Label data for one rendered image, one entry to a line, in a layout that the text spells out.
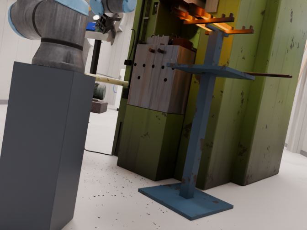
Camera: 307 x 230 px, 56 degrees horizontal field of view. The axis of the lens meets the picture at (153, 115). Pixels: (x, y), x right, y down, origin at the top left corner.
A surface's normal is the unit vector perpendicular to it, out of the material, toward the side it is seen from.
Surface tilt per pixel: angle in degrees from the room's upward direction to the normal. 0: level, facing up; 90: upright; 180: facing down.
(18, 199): 90
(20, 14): 94
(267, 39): 90
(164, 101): 90
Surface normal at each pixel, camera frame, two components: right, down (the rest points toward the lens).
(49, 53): -0.02, -0.29
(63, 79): -0.14, 0.04
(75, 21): 0.65, 0.16
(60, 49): 0.27, -0.24
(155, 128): -0.62, -0.06
